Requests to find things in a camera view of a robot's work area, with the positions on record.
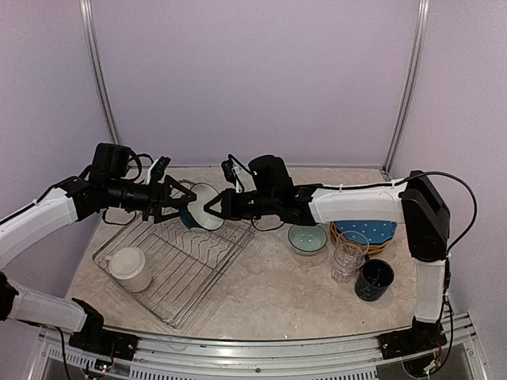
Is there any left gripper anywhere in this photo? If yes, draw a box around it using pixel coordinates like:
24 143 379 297
105 173 195 222

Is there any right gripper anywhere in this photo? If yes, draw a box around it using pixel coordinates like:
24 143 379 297
206 185 280 219

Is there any dark teal striped bowl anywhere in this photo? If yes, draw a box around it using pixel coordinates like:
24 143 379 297
179 183 224 231

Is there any light striped bowl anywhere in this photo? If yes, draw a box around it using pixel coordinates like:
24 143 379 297
288 226 327 257

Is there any yellow dotted plate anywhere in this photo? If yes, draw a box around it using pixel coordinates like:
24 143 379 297
329 223 391 256
329 224 392 250

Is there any clear glass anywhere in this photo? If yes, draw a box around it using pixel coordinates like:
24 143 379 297
331 255 364 283
334 230 369 270

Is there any dark blue mug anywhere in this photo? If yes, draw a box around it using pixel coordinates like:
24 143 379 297
354 256 395 302

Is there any blue dotted plate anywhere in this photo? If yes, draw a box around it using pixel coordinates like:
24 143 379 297
332 221 398 245

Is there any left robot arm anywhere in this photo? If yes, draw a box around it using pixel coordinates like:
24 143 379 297
1 142 196 352

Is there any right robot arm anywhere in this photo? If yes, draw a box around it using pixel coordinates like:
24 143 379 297
204 155 454 359

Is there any white cup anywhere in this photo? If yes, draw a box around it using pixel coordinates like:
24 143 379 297
105 247 153 293

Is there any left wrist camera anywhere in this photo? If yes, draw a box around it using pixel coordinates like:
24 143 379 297
147 156 171 184

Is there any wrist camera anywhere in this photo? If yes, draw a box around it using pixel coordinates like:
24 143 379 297
147 156 171 184
221 154 250 193

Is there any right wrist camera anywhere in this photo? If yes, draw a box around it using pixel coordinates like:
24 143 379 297
221 154 250 193

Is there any wire dish rack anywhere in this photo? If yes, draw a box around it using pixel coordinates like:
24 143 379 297
93 217 254 329

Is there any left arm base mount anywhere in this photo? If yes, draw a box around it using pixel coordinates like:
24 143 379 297
69 329 139 361

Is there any aluminium front rail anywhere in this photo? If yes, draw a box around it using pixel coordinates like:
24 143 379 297
24 313 489 379

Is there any left aluminium post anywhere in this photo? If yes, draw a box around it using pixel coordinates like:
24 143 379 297
79 0 121 144

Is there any aluminium post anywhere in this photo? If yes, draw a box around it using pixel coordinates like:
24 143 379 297
79 0 121 144
382 0 430 178

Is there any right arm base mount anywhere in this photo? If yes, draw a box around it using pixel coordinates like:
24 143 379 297
378 328 447 360

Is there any right aluminium post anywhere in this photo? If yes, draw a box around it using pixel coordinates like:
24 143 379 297
382 0 430 178

